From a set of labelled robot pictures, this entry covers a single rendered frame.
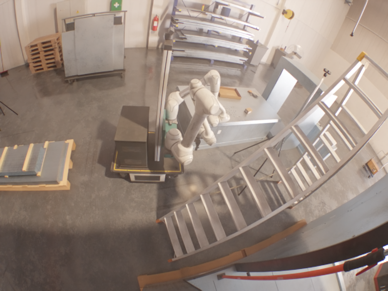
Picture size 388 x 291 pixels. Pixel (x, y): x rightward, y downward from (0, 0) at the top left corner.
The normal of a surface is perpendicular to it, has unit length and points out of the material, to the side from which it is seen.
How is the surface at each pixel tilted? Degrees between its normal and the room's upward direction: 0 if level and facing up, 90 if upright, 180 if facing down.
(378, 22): 90
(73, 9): 90
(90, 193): 0
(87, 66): 78
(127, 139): 0
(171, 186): 0
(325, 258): 90
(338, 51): 90
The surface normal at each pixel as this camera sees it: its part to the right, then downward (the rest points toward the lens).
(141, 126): 0.21, -0.62
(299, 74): -0.94, 0.08
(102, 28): 0.36, 0.63
